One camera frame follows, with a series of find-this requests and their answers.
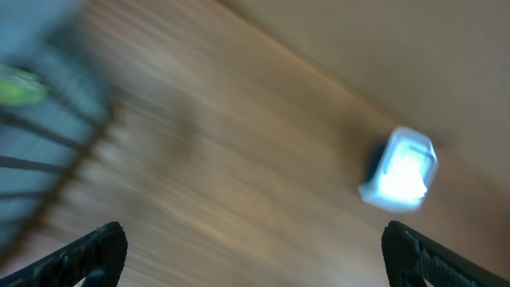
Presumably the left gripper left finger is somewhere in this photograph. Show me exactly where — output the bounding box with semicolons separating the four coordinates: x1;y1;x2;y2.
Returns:
1;222;128;287

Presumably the white barcode scanner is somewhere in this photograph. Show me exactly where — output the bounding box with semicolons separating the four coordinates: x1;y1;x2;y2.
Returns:
358;127;439;213

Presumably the grey plastic shopping basket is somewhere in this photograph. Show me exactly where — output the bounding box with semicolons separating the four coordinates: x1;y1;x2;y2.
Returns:
1;1;113;261

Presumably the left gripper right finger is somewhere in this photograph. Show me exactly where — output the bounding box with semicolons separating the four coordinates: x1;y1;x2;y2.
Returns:
382;221;509;287

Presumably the green gummy candy bag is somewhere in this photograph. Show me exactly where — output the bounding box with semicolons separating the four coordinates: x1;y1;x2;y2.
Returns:
1;65;50;106

